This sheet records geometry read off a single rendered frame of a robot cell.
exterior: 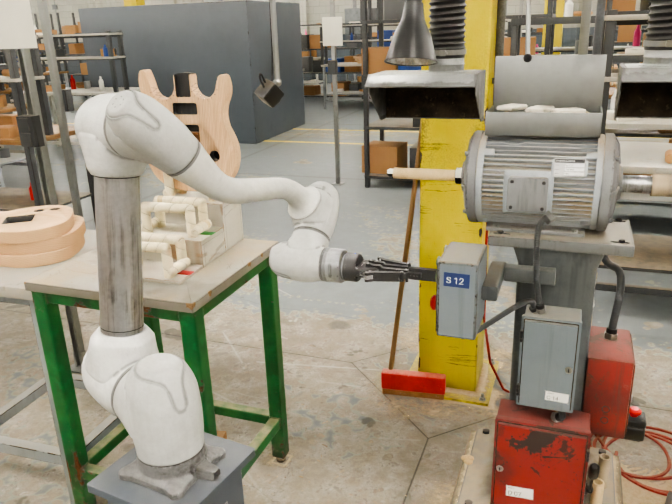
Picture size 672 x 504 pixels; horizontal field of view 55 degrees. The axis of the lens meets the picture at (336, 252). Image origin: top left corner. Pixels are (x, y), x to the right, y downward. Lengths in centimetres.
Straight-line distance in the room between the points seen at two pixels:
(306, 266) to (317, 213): 15
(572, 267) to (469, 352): 133
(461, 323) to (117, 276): 82
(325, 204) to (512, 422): 79
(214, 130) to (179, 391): 105
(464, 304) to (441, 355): 150
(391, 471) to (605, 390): 105
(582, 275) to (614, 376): 30
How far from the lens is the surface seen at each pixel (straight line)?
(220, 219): 224
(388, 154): 692
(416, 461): 273
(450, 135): 274
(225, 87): 219
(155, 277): 207
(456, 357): 307
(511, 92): 187
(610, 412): 198
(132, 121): 134
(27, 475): 300
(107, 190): 151
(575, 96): 187
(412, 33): 171
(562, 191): 172
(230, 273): 207
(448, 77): 180
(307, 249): 167
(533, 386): 184
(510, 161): 173
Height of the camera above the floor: 166
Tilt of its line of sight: 19 degrees down
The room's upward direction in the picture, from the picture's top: 2 degrees counter-clockwise
